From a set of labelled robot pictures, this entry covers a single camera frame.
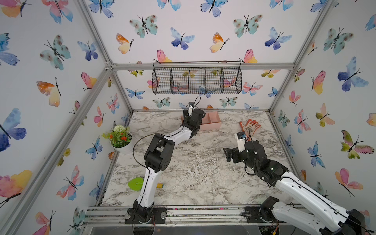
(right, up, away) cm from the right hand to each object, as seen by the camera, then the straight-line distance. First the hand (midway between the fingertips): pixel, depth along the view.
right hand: (234, 145), depth 77 cm
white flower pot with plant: (-63, +3, +9) cm, 64 cm away
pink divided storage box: (-8, +13, +31) cm, 35 cm away
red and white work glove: (+21, +9, +31) cm, 38 cm away
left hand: (-20, +20, +23) cm, 36 cm away
